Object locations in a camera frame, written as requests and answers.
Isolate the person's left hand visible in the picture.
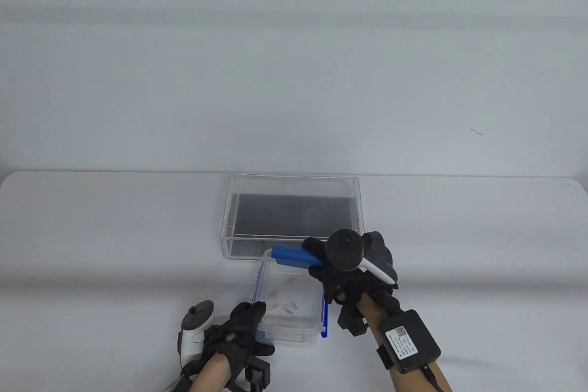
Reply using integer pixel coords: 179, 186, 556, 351
204, 302, 276, 372

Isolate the person's right hand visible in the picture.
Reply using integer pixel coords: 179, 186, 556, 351
302, 231, 399, 319

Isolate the small clear plastic container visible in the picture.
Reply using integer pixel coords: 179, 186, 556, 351
252, 249, 329, 347

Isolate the person's left forearm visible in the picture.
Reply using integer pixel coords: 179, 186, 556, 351
183, 352, 233, 392

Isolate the black and white hand controller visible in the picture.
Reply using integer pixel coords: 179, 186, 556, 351
325, 229, 396, 285

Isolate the clear acrylic box black base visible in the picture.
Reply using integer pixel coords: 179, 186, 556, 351
220, 173, 366, 260

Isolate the white and grey hand controller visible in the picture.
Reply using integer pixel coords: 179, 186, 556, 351
178, 301, 216, 366

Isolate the black glove sensor mount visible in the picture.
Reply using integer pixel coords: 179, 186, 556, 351
337, 304, 369, 336

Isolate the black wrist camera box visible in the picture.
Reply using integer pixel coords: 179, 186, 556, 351
377, 310, 442, 375

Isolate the black cable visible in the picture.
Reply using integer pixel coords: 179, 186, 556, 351
424, 364, 442, 392

